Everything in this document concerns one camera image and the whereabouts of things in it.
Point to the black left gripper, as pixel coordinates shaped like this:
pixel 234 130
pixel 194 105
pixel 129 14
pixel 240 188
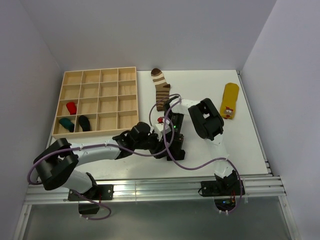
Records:
pixel 159 145

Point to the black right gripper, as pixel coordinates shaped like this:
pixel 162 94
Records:
pixel 177 141

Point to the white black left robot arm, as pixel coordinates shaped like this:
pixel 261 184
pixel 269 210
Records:
pixel 56 165

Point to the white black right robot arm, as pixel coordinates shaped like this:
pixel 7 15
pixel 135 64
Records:
pixel 208 124

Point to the brown striped sock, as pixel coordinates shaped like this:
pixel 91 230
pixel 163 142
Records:
pixel 162 88

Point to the yellow sock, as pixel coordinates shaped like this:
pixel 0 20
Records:
pixel 229 101

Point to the wooden compartment tray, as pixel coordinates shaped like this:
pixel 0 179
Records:
pixel 107 97

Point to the green rolled sock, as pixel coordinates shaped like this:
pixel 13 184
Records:
pixel 67 124

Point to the red rolled sock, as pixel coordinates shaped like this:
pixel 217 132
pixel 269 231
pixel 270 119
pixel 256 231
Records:
pixel 71 107

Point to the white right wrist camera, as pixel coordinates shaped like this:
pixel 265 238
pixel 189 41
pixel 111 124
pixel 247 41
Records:
pixel 162 127

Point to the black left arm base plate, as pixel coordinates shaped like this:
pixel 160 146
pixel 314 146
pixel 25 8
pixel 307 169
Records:
pixel 99 192

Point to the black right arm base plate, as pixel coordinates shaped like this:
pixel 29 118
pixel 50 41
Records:
pixel 212 188

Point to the aluminium frame rail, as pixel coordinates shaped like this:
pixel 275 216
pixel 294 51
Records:
pixel 166 189

